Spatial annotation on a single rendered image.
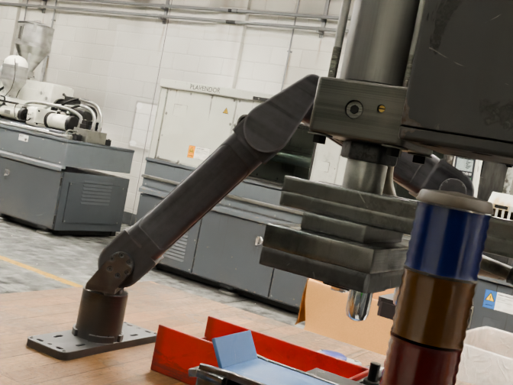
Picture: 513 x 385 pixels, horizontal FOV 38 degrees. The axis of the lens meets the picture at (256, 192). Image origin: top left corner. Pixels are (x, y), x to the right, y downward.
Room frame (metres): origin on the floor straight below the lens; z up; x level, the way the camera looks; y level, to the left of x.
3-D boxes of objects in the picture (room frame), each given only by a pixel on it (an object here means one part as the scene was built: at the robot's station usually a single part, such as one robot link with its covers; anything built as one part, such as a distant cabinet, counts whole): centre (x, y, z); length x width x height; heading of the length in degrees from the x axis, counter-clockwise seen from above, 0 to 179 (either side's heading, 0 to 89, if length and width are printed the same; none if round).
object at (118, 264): (1.02, 0.17, 1.00); 0.09 x 0.06 x 0.06; 179
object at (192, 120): (6.29, -0.46, 1.24); 2.95 x 0.98 x 0.90; 57
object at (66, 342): (1.01, 0.18, 0.94); 0.20 x 0.07 x 0.08; 151
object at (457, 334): (0.39, -0.10, 1.14); 0.04 x 0.04 x 0.03
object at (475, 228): (0.39, -0.10, 1.17); 0.04 x 0.04 x 0.03
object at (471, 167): (5.09, -1.39, 1.27); 0.23 x 0.18 x 0.38; 147
